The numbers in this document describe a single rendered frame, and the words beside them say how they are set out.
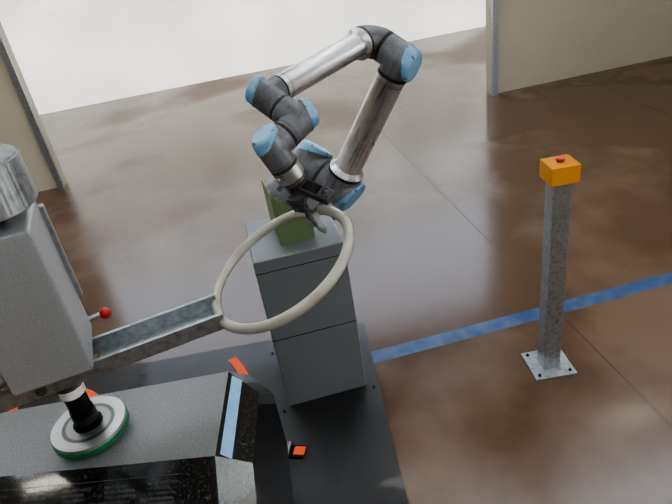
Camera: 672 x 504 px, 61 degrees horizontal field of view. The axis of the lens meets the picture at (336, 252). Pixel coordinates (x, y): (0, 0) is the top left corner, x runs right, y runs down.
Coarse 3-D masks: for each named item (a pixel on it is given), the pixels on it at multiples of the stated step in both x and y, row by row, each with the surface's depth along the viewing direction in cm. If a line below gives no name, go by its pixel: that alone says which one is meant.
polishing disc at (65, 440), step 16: (96, 400) 176; (112, 400) 174; (64, 416) 171; (112, 416) 169; (64, 432) 166; (96, 432) 164; (112, 432) 163; (64, 448) 160; (80, 448) 159; (96, 448) 160
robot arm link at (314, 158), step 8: (304, 144) 240; (312, 144) 240; (296, 152) 242; (304, 152) 240; (312, 152) 239; (320, 152) 239; (328, 152) 244; (304, 160) 240; (312, 160) 240; (320, 160) 240; (328, 160) 241; (304, 168) 240; (312, 168) 239; (320, 168) 238; (312, 176) 239
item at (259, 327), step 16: (320, 208) 178; (336, 208) 174; (272, 224) 187; (256, 240) 187; (352, 240) 159; (240, 256) 185; (224, 272) 181; (336, 272) 152; (320, 288) 150; (304, 304) 149; (224, 320) 162; (272, 320) 151; (288, 320) 150
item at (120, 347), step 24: (168, 312) 168; (192, 312) 171; (96, 336) 163; (120, 336) 165; (144, 336) 167; (168, 336) 159; (192, 336) 162; (96, 360) 154; (120, 360) 156; (72, 384) 154; (0, 408) 149
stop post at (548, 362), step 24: (552, 168) 225; (576, 168) 225; (552, 192) 233; (552, 216) 238; (552, 240) 243; (552, 264) 250; (552, 288) 256; (552, 312) 263; (552, 336) 270; (528, 360) 287; (552, 360) 278
